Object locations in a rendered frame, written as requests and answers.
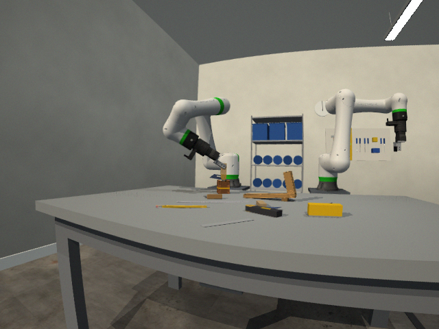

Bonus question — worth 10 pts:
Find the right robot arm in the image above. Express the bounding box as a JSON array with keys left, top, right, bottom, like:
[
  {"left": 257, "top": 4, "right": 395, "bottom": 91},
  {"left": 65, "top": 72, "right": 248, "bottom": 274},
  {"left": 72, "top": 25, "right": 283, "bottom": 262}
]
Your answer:
[{"left": 163, "top": 97, "right": 241, "bottom": 188}]

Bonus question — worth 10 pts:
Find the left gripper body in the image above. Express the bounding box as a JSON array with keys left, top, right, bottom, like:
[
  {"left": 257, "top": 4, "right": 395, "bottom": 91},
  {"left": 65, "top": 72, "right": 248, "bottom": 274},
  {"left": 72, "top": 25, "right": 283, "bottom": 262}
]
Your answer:
[{"left": 385, "top": 111, "right": 407, "bottom": 142}]

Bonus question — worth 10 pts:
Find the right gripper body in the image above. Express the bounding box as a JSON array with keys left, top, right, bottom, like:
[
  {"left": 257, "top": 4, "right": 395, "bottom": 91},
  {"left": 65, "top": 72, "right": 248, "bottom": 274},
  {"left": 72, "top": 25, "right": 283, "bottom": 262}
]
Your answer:
[{"left": 182, "top": 131, "right": 220, "bottom": 160}]

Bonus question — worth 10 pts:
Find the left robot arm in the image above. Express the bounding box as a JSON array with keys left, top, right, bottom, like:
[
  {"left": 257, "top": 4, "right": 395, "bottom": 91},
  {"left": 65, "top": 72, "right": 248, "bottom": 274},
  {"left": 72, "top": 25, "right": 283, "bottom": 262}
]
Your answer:
[{"left": 317, "top": 89, "right": 407, "bottom": 191}]

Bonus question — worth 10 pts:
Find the black sliding bevel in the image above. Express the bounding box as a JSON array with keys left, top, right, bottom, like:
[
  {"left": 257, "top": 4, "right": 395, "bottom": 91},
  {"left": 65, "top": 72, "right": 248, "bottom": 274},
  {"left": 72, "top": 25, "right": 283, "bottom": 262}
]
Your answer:
[{"left": 246, "top": 205, "right": 283, "bottom": 217}]

